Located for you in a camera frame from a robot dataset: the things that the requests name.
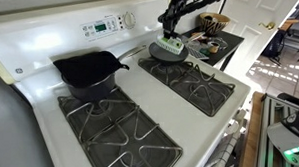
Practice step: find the black side table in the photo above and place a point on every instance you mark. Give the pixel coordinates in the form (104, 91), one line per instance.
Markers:
(229, 41)

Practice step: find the dark grey frying pan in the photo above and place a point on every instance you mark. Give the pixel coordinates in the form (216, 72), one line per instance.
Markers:
(167, 58)

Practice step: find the green digital stove display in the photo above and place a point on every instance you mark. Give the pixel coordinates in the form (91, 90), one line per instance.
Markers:
(100, 27)

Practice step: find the wooden table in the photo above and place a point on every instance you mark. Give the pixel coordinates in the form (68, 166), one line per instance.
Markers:
(288, 23)

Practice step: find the aluminium rail frame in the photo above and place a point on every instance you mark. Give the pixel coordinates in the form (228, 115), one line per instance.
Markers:
(271, 124)

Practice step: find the white gas stove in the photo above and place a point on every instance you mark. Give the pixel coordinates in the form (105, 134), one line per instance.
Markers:
(175, 114)

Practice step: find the striped white dish towel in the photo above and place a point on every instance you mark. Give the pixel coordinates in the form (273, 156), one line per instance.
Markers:
(220, 156)

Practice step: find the black white calibration board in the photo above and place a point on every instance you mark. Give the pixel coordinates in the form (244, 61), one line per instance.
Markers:
(197, 54)

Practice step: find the small brown white cup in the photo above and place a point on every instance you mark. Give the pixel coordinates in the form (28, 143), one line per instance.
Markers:
(213, 47)

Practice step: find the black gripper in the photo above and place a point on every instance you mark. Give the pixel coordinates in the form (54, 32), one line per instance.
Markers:
(177, 4)

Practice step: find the white stove burner knob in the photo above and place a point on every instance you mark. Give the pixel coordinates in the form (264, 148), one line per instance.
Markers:
(232, 128)
(240, 115)

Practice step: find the dark grey pot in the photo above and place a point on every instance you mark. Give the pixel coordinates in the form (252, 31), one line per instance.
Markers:
(89, 89)

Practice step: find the white stove dial knob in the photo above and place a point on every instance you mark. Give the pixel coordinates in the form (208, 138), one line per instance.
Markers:
(129, 19)

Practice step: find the wooden board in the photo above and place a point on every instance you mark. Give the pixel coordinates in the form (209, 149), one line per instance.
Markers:
(250, 147)

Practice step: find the black burner grate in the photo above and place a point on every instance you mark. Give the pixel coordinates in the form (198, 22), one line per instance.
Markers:
(121, 139)
(206, 92)

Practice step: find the white panel door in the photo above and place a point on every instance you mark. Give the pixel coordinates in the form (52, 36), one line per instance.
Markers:
(247, 40)

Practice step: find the small green object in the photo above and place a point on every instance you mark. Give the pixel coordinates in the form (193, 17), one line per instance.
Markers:
(205, 52)

